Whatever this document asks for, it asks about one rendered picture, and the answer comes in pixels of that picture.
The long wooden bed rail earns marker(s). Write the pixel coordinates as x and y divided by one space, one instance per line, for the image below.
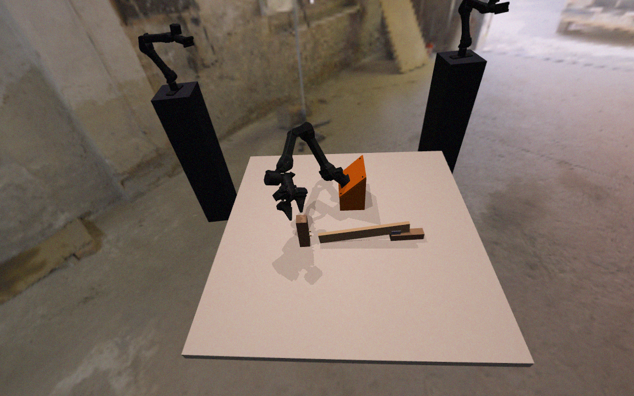
363 232

